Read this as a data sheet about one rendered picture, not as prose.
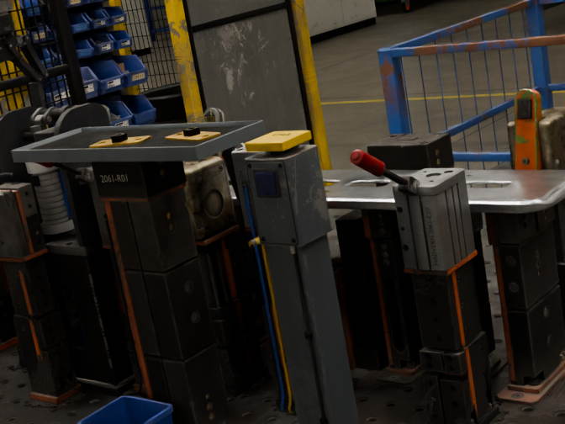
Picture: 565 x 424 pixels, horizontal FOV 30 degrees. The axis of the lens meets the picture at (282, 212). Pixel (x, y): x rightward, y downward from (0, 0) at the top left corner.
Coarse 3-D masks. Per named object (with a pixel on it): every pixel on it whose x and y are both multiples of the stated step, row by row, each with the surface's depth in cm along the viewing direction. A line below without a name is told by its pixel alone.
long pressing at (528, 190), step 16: (336, 176) 174; (352, 176) 172; (368, 176) 170; (384, 176) 168; (480, 176) 158; (496, 176) 156; (512, 176) 155; (528, 176) 153; (544, 176) 152; (560, 176) 150; (336, 192) 164; (352, 192) 162; (368, 192) 160; (384, 192) 159; (480, 192) 149; (496, 192) 148; (512, 192) 146; (528, 192) 145; (544, 192) 144; (560, 192) 143; (336, 208) 159; (352, 208) 157; (368, 208) 155; (384, 208) 153; (480, 208) 144; (496, 208) 142; (512, 208) 141; (528, 208) 140; (544, 208) 140
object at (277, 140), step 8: (264, 136) 131; (272, 136) 130; (280, 136) 129; (288, 136) 128; (296, 136) 128; (304, 136) 129; (248, 144) 129; (256, 144) 128; (264, 144) 128; (272, 144) 127; (280, 144) 126; (288, 144) 127; (296, 144) 128; (272, 152) 129; (280, 152) 129
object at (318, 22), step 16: (304, 0) 1329; (320, 0) 1354; (336, 0) 1381; (352, 0) 1408; (368, 0) 1437; (320, 16) 1355; (336, 16) 1381; (352, 16) 1409; (368, 16) 1438; (320, 32) 1357; (336, 32) 1387
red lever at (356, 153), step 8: (352, 152) 126; (360, 152) 125; (352, 160) 126; (360, 160) 125; (368, 160) 126; (376, 160) 127; (368, 168) 127; (376, 168) 128; (384, 168) 129; (376, 176) 129; (392, 176) 131; (400, 176) 135; (408, 176) 134; (400, 184) 134; (408, 184) 133; (416, 184) 134; (408, 192) 134; (416, 192) 135
